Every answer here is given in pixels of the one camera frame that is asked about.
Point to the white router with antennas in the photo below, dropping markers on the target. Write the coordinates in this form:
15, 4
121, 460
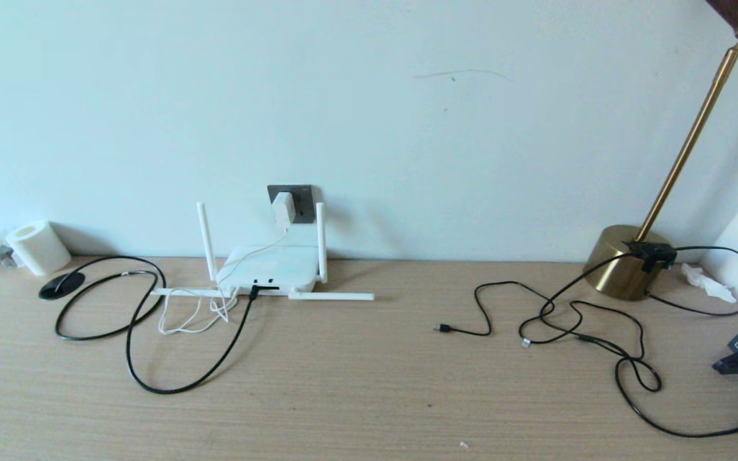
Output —
273, 266

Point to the brass desk lamp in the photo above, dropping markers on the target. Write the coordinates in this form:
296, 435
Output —
619, 262

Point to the black oval desk grommet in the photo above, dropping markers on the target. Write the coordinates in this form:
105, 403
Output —
60, 286

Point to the white paper roll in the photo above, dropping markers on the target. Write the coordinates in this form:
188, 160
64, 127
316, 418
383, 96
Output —
37, 248

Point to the crumpled white tissue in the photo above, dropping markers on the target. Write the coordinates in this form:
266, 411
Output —
705, 282

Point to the grey wall socket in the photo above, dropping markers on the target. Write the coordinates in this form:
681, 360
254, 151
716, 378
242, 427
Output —
305, 203

